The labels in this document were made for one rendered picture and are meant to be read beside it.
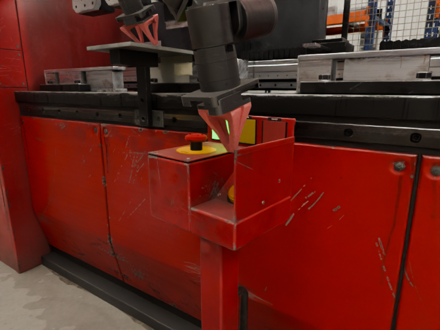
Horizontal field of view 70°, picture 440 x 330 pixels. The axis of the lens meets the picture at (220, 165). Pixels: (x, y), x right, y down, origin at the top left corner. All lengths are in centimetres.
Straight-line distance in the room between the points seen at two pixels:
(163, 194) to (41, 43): 136
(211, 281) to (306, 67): 56
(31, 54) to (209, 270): 142
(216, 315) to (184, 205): 23
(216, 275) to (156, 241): 55
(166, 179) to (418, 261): 52
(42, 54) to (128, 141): 83
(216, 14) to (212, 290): 46
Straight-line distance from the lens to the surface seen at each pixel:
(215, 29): 42
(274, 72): 118
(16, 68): 174
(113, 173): 120
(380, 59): 83
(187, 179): 50
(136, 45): 87
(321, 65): 85
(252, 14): 46
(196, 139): 55
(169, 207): 55
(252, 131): 59
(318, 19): 144
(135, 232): 119
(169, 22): 116
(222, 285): 61
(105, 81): 136
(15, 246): 185
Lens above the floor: 89
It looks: 14 degrees down
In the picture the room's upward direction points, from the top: straight up
